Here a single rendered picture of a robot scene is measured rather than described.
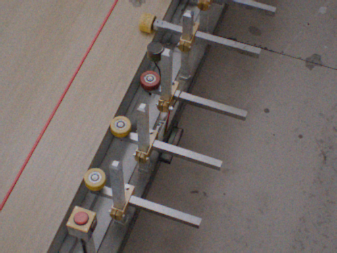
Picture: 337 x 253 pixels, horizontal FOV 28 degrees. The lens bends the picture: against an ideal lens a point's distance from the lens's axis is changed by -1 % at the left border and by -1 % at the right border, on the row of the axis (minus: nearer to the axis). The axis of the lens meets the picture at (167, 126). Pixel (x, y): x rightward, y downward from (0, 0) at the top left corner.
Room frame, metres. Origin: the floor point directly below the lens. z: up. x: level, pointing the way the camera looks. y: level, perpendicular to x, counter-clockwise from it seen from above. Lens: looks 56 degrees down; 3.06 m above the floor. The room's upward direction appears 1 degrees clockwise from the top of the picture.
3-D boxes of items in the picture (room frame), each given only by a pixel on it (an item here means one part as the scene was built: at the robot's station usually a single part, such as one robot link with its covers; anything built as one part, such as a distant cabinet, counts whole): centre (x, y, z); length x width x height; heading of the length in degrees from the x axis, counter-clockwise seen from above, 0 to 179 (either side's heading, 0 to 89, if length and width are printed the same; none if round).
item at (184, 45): (1.85, -0.08, 0.95); 0.14 x 0.06 x 0.05; 161
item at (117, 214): (1.15, 0.16, 0.81); 0.14 x 0.06 x 0.05; 161
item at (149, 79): (1.66, 0.07, 0.85); 0.08 x 0.08 x 0.11
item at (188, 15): (1.83, -0.07, 0.88); 0.04 x 0.04 x 0.48; 71
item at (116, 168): (1.12, 0.17, 0.90); 0.04 x 0.04 x 0.48; 71
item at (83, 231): (0.88, 0.26, 1.18); 0.07 x 0.07 x 0.08; 71
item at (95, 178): (1.20, 0.26, 0.85); 0.08 x 0.08 x 0.11
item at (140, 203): (1.13, 0.08, 0.81); 0.43 x 0.03 x 0.04; 71
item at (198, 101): (1.60, -0.11, 0.84); 0.43 x 0.03 x 0.04; 71
